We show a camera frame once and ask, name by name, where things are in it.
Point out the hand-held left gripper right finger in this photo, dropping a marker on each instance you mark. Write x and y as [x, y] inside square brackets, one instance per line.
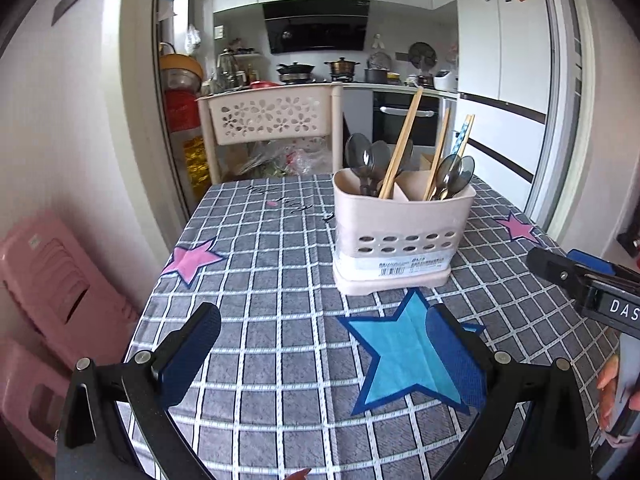
[455, 360]

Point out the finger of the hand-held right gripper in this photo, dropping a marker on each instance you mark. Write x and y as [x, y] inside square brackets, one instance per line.
[555, 270]
[592, 262]

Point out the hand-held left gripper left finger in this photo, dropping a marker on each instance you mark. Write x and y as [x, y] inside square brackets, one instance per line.
[187, 355]

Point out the beige plastic utensil holder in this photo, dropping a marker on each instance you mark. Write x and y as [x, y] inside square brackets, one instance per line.
[400, 220]

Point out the blue patterned chopstick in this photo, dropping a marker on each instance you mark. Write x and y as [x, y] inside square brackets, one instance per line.
[458, 142]

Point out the wooden chopstick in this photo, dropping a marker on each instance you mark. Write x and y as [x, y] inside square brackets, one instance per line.
[404, 150]
[439, 152]
[397, 150]

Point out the person's right hand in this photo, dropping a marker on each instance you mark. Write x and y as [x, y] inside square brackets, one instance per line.
[610, 390]

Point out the grey checked star tablecloth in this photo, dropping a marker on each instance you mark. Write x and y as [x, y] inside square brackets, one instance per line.
[280, 270]

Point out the pink plastic stool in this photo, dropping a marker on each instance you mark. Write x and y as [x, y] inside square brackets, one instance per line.
[25, 385]
[60, 280]

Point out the gold foil bundle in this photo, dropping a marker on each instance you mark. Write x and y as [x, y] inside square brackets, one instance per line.
[196, 165]

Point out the white rice cooker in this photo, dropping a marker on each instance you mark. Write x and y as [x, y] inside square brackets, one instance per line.
[444, 81]

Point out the bagged green vegetables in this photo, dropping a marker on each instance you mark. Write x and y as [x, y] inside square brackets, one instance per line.
[295, 160]

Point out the black built-in oven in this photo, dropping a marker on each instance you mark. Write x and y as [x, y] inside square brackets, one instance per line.
[385, 120]

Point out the white refrigerator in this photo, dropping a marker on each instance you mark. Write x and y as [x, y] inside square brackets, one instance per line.
[500, 50]

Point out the red bucket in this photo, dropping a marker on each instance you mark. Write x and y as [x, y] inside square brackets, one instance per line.
[182, 110]

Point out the beige flower-cut basket trolley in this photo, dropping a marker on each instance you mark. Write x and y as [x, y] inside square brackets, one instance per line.
[270, 115]

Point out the black cooking pot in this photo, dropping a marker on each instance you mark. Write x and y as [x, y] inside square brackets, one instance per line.
[376, 76]

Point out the steel basin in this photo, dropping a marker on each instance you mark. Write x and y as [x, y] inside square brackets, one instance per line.
[180, 82]

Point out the red plastic basin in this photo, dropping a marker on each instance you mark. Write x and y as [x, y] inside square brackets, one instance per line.
[262, 85]

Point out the glass kettle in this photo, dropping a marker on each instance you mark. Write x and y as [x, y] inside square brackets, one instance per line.
[229, 67]

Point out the yellow basin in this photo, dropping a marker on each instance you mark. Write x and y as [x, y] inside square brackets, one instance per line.
[180, 64]

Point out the steel cooking pot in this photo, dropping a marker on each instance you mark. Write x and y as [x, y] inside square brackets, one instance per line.
[342, 67]

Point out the black wok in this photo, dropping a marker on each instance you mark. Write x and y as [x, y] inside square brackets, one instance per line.
[296, 70]

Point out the hanging plastic bag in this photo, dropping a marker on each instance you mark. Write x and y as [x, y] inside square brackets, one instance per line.
[193, 39]

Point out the black range hood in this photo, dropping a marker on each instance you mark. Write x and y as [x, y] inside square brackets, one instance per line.
[315, 30]

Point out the white wall socket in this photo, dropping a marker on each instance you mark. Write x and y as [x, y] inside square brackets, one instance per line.
[219, 32]

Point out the grey wall switch plate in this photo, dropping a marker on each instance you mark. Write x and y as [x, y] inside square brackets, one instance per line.
[69, 2]

